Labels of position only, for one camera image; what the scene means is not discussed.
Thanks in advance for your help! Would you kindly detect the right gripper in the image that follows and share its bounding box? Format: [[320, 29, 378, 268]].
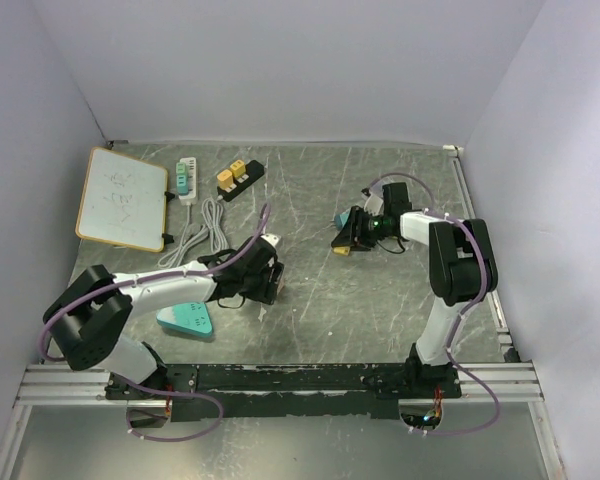
[[332, 206, 392, 251]]

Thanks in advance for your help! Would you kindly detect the teal plug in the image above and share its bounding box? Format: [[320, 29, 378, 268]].
[[333, 210, 350, 231], [176, 174, 189, 196]]

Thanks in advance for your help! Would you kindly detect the yellow plug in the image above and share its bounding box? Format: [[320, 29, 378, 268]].
[[216, 169, 235, 191], [332, 247, 351, 256], [229, 159, 247, 179]]

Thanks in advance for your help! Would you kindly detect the teal triangular socket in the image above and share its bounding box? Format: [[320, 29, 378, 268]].
[[156, 303, 214, 341]]

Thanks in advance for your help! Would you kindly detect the pink cube socket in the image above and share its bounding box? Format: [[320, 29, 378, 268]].
[[276, 264, 285, 295]]

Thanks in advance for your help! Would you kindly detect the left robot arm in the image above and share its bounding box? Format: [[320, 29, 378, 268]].
[[42, 233, 284, 399]]

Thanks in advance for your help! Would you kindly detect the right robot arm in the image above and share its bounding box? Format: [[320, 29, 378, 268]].
[[331, 182, 498, 398]]

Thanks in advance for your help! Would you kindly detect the teal plug on white strip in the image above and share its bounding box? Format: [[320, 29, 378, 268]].
[[176, 174, 189, 196]]

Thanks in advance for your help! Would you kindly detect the green plug on white strip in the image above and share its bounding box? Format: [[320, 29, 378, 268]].
[[176, 162, 189, 178]]

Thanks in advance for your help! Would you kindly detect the black power strip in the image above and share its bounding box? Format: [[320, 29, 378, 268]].
[[216, 160, 266, 202]]

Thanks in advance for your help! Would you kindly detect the white power strip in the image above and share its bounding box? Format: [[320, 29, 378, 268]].
[[177, 157, 198, 206]]

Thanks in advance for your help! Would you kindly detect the black base bar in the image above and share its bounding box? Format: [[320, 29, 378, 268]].
[[104, 362, 464, 424]]

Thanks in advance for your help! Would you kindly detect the small whiteboard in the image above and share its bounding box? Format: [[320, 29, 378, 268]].
[[75, 147, 169, 253]]

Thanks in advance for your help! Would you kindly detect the grey coiled power cable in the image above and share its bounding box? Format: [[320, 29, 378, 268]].
[[158, 197, 236, 269]]

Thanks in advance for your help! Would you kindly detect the white strip cable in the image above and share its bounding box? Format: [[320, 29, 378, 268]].
[[177, 203, 194, 251]]

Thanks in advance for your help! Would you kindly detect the aluminium rail frame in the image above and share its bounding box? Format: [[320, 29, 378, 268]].
[[0, 145, 565, 479]]

